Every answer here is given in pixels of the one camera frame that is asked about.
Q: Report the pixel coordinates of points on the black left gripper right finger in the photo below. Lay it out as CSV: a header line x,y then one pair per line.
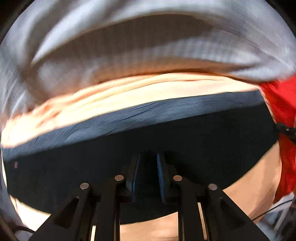
x,y
204,212

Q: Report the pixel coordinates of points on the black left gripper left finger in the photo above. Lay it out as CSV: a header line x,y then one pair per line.
x,y
93,205

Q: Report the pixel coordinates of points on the black pants with patterned stripe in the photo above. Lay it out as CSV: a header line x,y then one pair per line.
x,y
228,139

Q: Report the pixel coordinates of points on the red embroidered pillow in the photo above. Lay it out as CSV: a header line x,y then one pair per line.
x,y
280,98

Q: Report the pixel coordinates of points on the peach bed sheet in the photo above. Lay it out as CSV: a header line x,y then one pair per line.
x,y
127,97

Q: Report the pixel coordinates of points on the grey striped duvet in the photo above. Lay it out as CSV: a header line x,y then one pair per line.
x,y
55,48

